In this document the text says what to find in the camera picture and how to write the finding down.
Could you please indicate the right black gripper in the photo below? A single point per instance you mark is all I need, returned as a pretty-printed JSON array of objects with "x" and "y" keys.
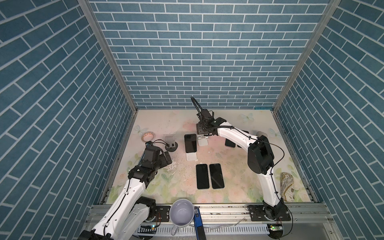
[{"x": 198, "y": 128}]

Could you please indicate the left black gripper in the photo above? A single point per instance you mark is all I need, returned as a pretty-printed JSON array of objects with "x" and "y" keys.
[{"x": 165, "y": 162}]

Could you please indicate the white phone stand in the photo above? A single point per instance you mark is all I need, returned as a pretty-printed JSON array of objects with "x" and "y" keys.
[
  {"x": 202, "y": 140},
  {"x": 191, "y": 157}
]

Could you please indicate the round black phone stand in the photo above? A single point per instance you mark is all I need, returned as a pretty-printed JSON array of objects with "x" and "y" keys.
[{"x": 171, "y": 144}]

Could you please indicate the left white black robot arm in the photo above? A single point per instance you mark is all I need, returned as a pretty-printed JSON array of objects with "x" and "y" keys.
[{"x": 131, "y": 209}]

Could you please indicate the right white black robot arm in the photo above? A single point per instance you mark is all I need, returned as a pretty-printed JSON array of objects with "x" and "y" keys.
[{"x": 260, "y": 157}]

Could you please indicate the black phone lying front left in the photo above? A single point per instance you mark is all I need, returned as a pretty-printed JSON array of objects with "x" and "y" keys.
[{"x": 202, "y": 176}]

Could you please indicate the roll of tape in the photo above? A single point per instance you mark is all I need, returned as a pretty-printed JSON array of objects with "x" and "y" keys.
[{"x": 148, "y": 136}]

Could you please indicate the white ceramic mug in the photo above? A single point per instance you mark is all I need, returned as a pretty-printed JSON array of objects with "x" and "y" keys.
[{"x": 182, "y": 213}]

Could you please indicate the blue handheld tool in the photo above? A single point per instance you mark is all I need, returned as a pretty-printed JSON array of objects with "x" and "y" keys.
[{"x": 198, "y": 223}]

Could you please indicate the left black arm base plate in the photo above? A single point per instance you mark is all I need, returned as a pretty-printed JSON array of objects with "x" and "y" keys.
[{"x": 160, "y": 211}]

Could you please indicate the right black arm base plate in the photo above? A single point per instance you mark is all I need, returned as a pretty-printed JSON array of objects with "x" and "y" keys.
[{"x": 258, "y": 213}]

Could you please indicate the white slotted cable duct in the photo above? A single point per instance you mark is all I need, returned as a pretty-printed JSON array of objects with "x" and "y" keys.
[{"x": 166, "y": 230}]

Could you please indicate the aluminium front rail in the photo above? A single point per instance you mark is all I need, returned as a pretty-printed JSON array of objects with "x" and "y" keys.
[{"x": 233, "y": 213}]

